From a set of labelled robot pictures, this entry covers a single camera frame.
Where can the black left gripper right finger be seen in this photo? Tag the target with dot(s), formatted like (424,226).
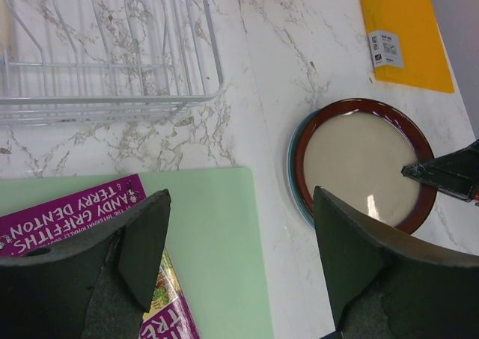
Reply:
(383,283)

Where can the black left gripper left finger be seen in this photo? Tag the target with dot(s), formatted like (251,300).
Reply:
(96,284)

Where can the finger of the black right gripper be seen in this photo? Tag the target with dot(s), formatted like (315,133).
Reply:
(454,174)

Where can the dark red rimmed plate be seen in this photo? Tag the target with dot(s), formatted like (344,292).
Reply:
(356,149)

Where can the watermelon pattern plate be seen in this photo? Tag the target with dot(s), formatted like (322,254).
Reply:
(296,198)

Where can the purple treehouse book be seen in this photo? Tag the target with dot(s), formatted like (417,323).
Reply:
(54,221)

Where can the green clipboard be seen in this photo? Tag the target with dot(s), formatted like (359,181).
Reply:
(213,241)

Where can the orange plastic folder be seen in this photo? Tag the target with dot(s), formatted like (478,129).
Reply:
(405,44)

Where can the clear wire dish rack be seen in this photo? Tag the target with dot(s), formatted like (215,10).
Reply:
(96,61)

